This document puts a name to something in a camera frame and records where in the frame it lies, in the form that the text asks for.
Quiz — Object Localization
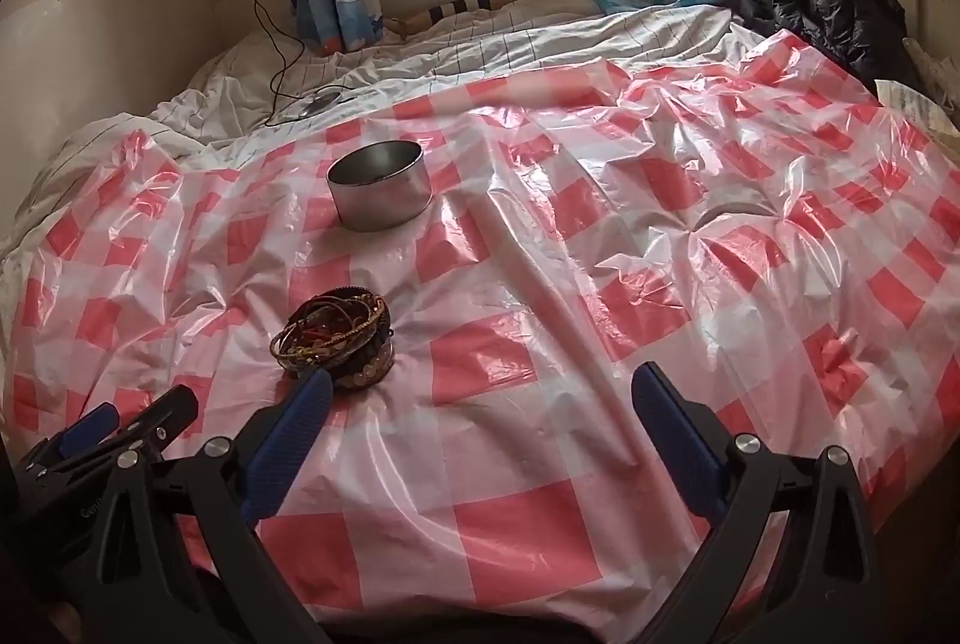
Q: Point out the white paper sheets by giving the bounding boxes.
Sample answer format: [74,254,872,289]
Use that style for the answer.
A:
[874,37,960,145]

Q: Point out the round silver device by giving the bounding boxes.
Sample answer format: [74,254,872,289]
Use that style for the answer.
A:
[296,89,358,121]

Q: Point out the round metal tin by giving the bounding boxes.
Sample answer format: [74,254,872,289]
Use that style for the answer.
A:
[327,140,434,233]

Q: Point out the white striped bed sheet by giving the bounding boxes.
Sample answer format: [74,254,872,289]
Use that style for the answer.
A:
[0,3,758,255]

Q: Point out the red checkered plastic sheet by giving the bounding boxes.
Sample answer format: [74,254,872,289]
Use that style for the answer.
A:
[0,25,960,637]

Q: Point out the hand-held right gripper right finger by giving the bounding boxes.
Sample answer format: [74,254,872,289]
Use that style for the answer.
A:
[631,361,893,644]

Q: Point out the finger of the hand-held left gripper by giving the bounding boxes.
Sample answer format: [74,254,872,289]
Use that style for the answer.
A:
[19,402,121,465]
[112,385,200,459]

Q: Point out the pile of mixed bracelets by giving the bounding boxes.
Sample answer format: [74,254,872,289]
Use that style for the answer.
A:
[270,290,396,394]

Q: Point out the striped pillow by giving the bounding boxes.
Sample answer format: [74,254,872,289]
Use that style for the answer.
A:
[386,0,601,41]

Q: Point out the black cable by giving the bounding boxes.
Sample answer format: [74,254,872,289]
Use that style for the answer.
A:
[246,0,353,128]

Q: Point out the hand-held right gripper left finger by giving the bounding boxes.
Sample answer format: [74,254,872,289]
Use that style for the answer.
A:
[82,366,335,644]

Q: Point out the black puffer jacket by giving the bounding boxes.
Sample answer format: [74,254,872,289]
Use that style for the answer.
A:
[750,0,929,92]

